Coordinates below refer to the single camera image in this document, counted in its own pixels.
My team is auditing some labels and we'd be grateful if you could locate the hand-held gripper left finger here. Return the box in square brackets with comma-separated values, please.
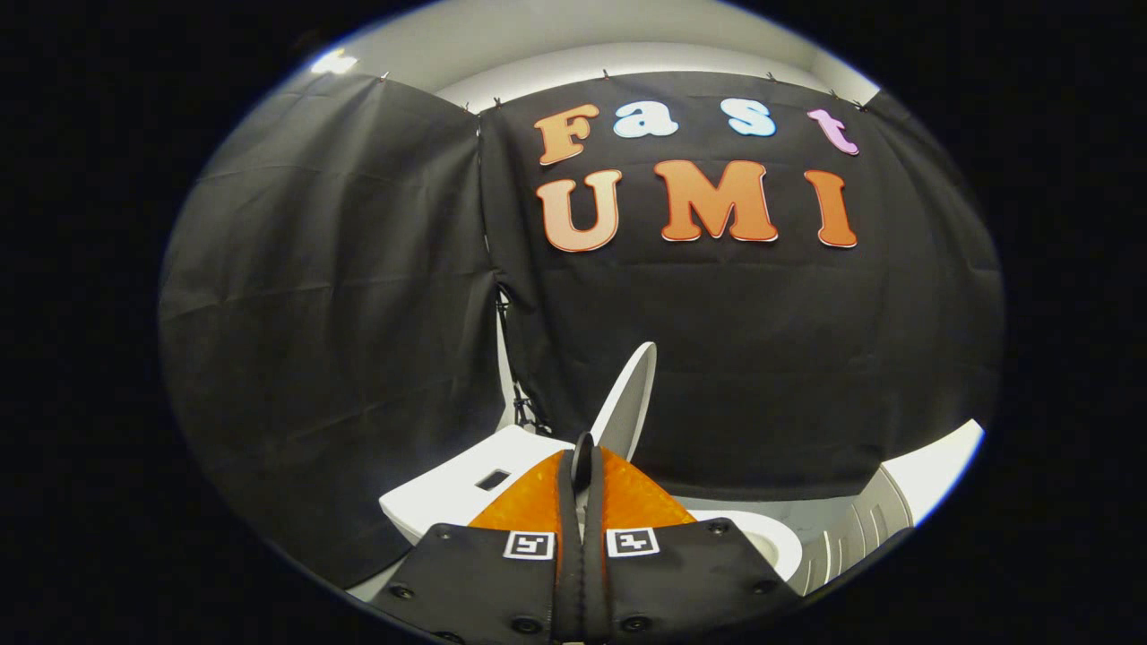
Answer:
[372, 448, 584, 642]

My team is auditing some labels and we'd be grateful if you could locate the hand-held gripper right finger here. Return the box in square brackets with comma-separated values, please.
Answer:
[583, 445, 804, 642]

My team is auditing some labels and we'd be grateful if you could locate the black lid pull strap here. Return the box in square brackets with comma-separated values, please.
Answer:
[572, 432, 598, 492]

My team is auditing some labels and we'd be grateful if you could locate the white toilet lid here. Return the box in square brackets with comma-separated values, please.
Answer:
[587, 341, 659, 463]

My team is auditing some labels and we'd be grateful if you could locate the white toilet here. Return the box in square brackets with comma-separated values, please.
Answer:
[345, 424, 804, 603]

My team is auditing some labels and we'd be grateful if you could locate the white drawer cabinet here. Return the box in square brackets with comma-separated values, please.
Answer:
[789, 418, 986, 598]

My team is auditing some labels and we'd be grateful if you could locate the black backdrop cloth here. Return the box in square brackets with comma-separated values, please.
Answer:
[159, 70, 1006, 589]

